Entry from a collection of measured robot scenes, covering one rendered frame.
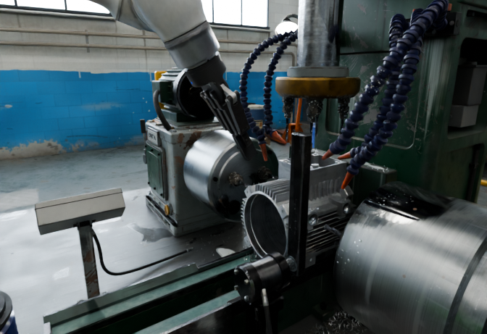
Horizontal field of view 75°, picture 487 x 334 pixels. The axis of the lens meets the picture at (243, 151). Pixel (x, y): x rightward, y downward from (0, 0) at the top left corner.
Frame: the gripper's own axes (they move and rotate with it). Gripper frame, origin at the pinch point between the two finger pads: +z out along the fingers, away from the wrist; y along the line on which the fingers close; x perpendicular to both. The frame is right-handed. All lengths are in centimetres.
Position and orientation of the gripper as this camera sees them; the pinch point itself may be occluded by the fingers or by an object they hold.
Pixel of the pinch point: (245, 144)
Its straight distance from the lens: 69.6
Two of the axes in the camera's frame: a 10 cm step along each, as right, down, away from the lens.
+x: -7.4, 5.9, -3.2
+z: 4.2, 7.8, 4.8
